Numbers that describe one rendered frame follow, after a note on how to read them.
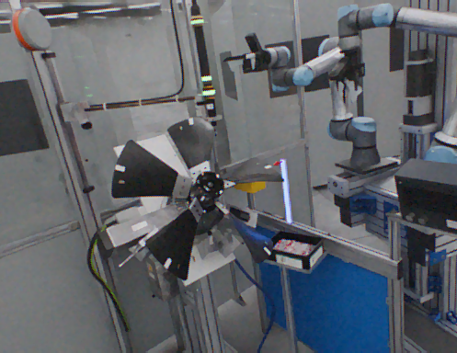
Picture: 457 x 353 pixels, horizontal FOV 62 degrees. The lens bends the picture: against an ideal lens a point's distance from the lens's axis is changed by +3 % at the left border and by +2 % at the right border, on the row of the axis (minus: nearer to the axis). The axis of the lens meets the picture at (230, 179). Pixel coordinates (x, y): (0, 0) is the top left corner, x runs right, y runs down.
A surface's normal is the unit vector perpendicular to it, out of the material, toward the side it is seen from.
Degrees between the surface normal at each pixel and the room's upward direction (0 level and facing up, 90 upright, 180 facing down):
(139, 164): 77
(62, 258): 90
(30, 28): 90
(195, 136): 48
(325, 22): 90
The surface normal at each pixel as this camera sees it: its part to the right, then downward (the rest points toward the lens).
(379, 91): 0.18, 0.29
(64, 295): 0.60, 0.17
